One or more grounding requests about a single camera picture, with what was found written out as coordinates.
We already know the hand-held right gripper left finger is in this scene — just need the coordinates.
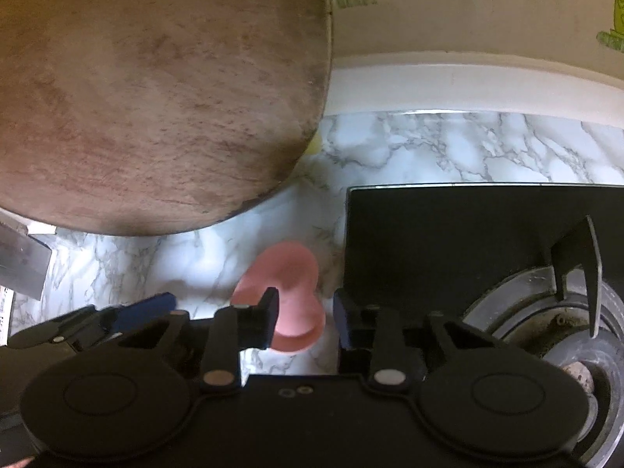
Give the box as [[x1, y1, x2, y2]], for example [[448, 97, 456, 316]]
[[119, 287, 280, 395]]

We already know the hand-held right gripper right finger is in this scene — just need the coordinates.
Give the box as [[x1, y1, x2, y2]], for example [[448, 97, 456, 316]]
[[333, 289, 488, 394]]

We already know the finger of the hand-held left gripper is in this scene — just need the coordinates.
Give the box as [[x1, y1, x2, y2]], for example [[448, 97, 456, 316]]
[[9, 292, 177, 353]]

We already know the pink bowl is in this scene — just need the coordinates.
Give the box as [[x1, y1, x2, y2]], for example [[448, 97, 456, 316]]
[[231, 242, 327, 355]]

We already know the black gas stove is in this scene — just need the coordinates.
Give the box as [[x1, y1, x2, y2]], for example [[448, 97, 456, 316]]
[[336, 183, 624, 468]]

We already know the round wooden cutting board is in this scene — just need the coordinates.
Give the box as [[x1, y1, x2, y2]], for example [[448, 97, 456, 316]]
[[0, 0, 335, 238]]

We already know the black pan support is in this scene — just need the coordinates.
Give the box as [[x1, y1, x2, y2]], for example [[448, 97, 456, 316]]
[[550, 214, 603, 340]]

